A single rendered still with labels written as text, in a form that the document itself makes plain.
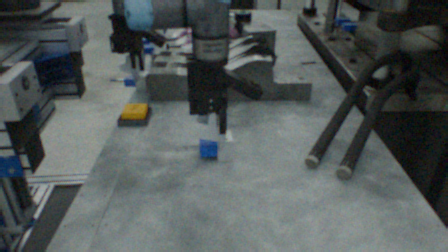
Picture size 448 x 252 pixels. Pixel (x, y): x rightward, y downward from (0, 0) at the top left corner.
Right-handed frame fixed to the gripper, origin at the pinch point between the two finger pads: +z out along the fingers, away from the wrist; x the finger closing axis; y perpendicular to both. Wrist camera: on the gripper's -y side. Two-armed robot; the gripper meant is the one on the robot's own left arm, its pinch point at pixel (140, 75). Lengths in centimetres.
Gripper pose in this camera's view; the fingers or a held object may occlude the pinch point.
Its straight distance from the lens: 121.4
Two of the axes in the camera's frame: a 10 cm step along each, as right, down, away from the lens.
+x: -1.1, 4.8, -8.7
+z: 0.0, 8.7, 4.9
